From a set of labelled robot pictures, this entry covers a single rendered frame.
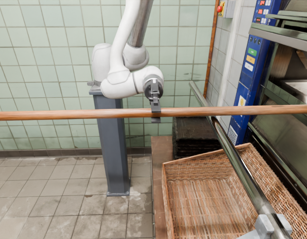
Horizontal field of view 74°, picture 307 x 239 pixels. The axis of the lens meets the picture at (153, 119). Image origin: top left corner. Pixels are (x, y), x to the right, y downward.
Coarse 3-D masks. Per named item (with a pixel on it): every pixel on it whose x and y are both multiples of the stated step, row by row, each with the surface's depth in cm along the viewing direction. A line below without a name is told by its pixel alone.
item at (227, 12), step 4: (224, 0) 129; (228, 0) 127; (232, 0) 128; (220, 4) 136; (224, 4) 129; (228, 4) 128; (232, 4) 128; (224, 8) 130; (228, 8) 129; (232, 8) 130; (220, 12) 136; (224, 12) 131; (228, 12) 131; (232, 12) 131; (220, 16) 136; (224, 16) 132; (228, 16) 132; (232, 16) 132
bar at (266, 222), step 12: (192, 84) 93; (216, 120) 64; (216, 132) 60; (228, 144) 54; (228, 156) 51; (240, 156) 50; (240, 168) 46; (240, 180) 45; (252, 180) 43; (252, 192) 41; (252, 204) 40; (264, 204) 38; (264, 216) 36; (276, 216) 36; (264, 228) 35; (276, 228) 34; (288, 228) 34
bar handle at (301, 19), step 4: (268, 16) 78; (272, 16) 76; (276, 16) 74; (280, 16) 71; (284, 16) 70; (288, 16) 68; (292, 16) 66; (296, 16) 65; (280, 20) 72; (288, 20) 68; (292, 20) 66; (296, 20) 64; (300, 20) 62; (304, 20) 61; (276, 24) 73; (280, 24) 73
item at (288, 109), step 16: (0, 112) 63; (16, 112) 63; (32, 112) 63; (48, 112) 63; (64, 112) 63; (80, 112) 64; (96, 112) 64; (112, 112) 64; (128, 112) 64; (144, 112) 64; (176, 112) 64; (192, 112) 64; (208, 112) 65; (224, 112) 65; (240, 112) 65; (256, 112) 65; (272, 112) 66; (288, 112) 66; (304, 112) 66
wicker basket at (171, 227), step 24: (168, 168) 114; (192, 168) 114; (216, 168) 115; (264, 168) 94; (168, 192) 112; (192, 192) 112; (216, 192) 112; (240, 192) 107; (264, 192) 91; (288, 192) 80; (168, 216) 88; (192, 216) 100; (216, 216) 100; (240, 216) 100; (288, 216) 78
